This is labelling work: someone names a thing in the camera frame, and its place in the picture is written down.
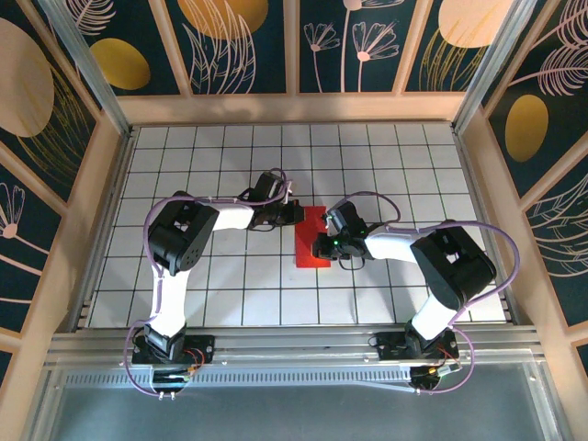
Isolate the red paper sheet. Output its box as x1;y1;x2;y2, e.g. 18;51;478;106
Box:
293;205;333;269

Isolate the long aluminium mounting rail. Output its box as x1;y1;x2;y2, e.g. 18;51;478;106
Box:
45;324;548;371

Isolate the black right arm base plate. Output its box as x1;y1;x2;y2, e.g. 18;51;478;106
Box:
375;331;459;362

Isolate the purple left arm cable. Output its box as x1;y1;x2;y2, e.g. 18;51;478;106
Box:
123;167;295;397

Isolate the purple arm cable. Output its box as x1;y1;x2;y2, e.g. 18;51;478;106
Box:
123;167;295;397
323;190;521;396

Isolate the slotted grey cable duct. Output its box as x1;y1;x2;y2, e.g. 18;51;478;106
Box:
62;367;417;388

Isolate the aluminium table side rail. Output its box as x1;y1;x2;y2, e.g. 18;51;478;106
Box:
452;127;527;328
68;127;139;331

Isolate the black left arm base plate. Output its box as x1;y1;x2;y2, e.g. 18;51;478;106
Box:
131;334;217;366

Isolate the small wired controller board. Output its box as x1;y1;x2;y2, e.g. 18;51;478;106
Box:
150;365;198;400
407;362;461;395

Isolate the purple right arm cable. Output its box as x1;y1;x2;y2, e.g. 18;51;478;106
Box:
323;190;521;396

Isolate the slanted aluminium frame post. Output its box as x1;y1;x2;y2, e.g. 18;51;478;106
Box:
39;0;135;139
451;0;550;134

